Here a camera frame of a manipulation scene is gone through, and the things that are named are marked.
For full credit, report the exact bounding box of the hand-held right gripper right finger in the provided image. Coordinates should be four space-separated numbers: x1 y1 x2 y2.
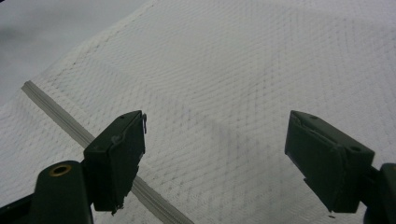
284 109 375 215

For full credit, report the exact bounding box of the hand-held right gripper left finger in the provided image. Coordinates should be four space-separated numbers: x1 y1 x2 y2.
83 109 148 217

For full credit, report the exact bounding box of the white cloth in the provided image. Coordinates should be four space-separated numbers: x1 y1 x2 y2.
0 0 396 224

